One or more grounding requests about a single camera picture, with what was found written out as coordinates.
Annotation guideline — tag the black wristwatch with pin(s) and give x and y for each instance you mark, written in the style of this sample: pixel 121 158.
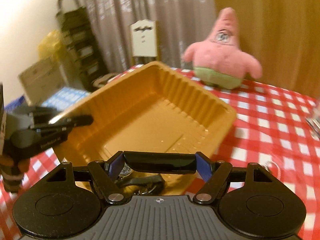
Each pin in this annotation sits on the black wristwatch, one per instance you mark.
pixel 125 172

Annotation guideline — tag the wooden door panel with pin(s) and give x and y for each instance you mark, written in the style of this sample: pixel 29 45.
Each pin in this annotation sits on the wooden door panel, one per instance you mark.
pixel 275 30

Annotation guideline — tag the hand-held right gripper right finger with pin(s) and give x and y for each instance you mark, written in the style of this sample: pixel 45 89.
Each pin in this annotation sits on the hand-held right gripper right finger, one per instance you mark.
pixel 203 167

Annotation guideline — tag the cardboard box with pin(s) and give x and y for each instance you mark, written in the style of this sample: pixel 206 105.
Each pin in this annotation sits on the cardboard box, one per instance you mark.
pixel 42 80

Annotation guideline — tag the dark folding rack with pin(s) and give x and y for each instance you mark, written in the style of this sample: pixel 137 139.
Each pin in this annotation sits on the dark folding rack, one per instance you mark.
pixel 80 45

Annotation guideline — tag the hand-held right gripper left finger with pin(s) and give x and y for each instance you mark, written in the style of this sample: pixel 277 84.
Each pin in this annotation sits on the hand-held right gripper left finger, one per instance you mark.
pixel 117 166

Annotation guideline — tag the black glossy hair clip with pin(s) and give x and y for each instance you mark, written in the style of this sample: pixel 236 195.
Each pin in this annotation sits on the black glossy hair clip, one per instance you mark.
pixel 160 162

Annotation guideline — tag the blue checked bedsheet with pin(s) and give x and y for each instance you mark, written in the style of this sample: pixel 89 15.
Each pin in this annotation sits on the blue checked bedsheet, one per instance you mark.
pixel 65 96

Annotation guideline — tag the red checkered tablecloth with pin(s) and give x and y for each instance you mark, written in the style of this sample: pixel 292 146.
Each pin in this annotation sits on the red checkered tablecloth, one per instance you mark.
pixel 262 142

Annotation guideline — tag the yellow plastic bag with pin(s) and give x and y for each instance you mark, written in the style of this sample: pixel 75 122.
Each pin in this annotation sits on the yellow plastic bag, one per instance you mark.
pixel 51 46

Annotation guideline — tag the grey patterned curtain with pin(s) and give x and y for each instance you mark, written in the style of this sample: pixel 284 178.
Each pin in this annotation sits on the grey patterned curtain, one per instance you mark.
pixel 150 5

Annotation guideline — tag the cream wooden chair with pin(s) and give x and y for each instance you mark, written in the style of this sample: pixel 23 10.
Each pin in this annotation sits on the cream wooden chair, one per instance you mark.
pixel 144 40

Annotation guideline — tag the pink starfish plush toy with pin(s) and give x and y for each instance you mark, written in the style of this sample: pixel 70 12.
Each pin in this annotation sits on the pink starfish plush toy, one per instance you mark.
pixel 222 60

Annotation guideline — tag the woven basket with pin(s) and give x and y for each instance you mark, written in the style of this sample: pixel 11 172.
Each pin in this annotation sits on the woven basket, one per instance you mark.
pixel 103 79

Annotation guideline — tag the yellow plastic tray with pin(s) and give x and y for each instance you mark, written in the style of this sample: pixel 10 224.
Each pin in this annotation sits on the yellow plastic tray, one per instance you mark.
pixel 155 110

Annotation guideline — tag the person's left hand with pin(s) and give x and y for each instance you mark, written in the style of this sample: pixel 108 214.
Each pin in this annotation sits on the person's left hand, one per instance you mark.
pixel 23 165

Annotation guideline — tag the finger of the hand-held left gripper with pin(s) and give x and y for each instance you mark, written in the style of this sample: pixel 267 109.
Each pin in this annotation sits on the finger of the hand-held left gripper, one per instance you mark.
pixel 42 115
pixel 80 120

